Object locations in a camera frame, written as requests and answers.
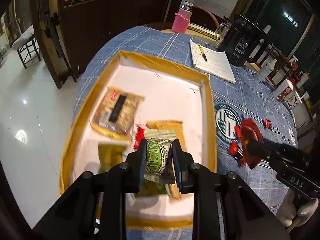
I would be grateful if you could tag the black yellow pen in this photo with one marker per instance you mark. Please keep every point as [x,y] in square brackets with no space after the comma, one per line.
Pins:
[202,52]

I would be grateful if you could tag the white gloved right hand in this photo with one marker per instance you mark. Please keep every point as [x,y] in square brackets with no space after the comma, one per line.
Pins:
[289,215]

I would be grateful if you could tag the white spray bottle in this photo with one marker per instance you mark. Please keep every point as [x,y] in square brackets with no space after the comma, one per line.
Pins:
[266,70]

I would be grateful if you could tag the green black sweets packet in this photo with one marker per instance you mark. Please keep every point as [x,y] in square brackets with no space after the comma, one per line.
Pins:
[158,155]

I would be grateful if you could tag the black electric kettle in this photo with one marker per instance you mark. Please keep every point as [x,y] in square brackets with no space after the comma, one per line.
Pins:
[243,42]

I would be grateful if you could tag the yellow cracker pack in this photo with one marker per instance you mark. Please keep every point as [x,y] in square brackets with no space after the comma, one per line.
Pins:
[115,115]

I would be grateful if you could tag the red chocolate candy bar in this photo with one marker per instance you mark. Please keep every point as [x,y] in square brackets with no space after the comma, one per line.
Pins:
[235,150]

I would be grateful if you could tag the gold cardboard tray box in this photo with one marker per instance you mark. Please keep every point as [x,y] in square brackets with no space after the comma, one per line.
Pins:
[174,95]

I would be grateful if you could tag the white patterned paper cup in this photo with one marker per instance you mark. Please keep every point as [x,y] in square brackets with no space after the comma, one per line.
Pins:
[294,100]

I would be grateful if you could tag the pink sleeved bottle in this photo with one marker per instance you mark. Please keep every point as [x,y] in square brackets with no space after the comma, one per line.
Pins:
[182,18]

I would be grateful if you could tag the blue plaid tablecloth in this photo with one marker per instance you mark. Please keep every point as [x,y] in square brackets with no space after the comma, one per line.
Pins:
[244,99]

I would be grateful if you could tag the green gold snack pack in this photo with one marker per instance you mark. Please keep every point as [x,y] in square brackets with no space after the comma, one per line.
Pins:
[110,155]
[150,188]

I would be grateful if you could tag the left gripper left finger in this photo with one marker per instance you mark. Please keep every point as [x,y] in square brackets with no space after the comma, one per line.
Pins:
[93,207]

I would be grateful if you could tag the white notebook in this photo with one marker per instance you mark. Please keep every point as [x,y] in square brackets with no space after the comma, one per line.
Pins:
[217,63]

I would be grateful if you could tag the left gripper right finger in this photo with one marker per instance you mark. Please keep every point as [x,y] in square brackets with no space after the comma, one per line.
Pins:
[225,207]

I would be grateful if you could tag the plain yellow snack pack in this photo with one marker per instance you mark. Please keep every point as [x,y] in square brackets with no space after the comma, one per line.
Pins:
[167,129]

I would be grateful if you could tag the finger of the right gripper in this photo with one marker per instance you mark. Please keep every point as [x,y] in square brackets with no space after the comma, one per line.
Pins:
[272,145]
[257,148]

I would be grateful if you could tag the yellow tape measure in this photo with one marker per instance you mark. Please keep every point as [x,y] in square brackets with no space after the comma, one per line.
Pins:
[202,30]

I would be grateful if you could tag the small red black candy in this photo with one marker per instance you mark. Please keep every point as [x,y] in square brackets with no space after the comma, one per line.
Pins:
[267,124]

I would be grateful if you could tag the dark red snack pack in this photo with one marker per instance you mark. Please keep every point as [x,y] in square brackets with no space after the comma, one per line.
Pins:
[249,131]

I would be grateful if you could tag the white red candy packet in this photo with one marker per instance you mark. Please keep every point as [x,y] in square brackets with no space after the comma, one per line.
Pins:
[139,136]

